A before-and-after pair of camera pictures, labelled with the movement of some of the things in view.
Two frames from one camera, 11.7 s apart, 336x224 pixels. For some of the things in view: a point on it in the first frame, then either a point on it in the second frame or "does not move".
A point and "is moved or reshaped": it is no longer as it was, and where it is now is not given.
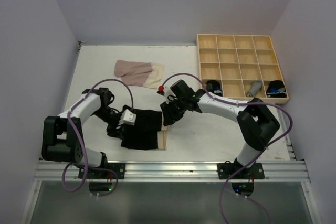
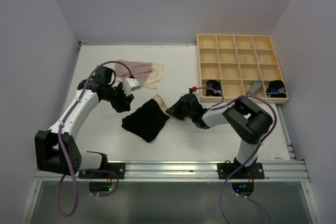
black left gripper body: x=112 y=119 to x=118 y=99
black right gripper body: x=175 y=108 to x=179 y=111
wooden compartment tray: x=241 y=67 does not move
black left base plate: x=109 y=170 does not move
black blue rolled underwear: x=276 y=88 does not move
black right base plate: x=227 y=169 does not move
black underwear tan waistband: x=144 y=135 is moved or reshaped
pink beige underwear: x=148 y=74 does not move
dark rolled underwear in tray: x=213 y=86 does not move
